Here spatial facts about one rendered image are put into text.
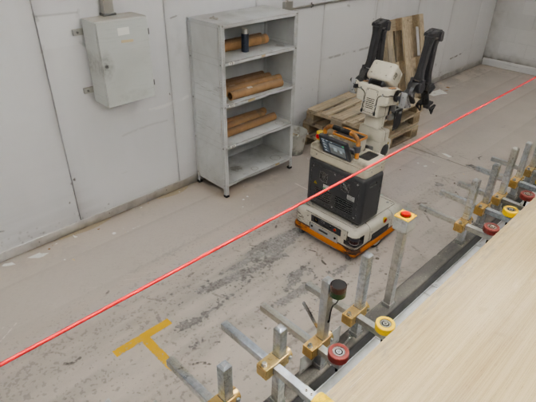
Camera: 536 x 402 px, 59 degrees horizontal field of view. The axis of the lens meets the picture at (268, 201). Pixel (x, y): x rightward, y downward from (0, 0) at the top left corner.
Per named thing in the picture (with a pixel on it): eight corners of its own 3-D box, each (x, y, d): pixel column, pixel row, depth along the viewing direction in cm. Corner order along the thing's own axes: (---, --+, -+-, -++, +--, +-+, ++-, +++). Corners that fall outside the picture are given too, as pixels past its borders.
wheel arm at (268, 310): (259, 312, 208) (259, 305, 205) (265, 308, 210) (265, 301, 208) (337, 372, 182) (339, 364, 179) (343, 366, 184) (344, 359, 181)
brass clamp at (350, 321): (340, 321, 205) (340, 312, 202) (358, 305, 213) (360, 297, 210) (351, 329, 201) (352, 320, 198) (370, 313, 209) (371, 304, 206)
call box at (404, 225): (391, 229, 207) (394, 214, 203) (400, 223, 211) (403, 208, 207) (405, 236, 203) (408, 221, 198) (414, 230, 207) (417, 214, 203)
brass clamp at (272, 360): (254, 372, 169) (254, 362, 166) (281, 351, 177) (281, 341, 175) (267, 382, 165) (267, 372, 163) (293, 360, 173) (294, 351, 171)
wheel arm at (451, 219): (417, 210, 281) (419, 204, 278) (420, 208, 283) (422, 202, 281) (490, 242, 255) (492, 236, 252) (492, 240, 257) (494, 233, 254)
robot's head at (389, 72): (388, 81, 338) (399, 63, 338) (364, 74, 351) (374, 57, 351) (394, 91, 349) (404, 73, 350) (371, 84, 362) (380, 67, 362)
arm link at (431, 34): (423, 26, 330) (436, 29, 324) (432, 27, 339) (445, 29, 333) (405, 90, 348) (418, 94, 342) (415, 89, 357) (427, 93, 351)
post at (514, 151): (490, 214, 307) (512, 147, 281) (493, 213, 309) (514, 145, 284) (496, 217, 305) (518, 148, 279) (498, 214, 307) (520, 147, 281)
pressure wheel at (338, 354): (321, 370, 185) (324, 349, 179) (334, 358, 190) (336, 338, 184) (337, 383, 180) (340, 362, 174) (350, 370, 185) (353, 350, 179)
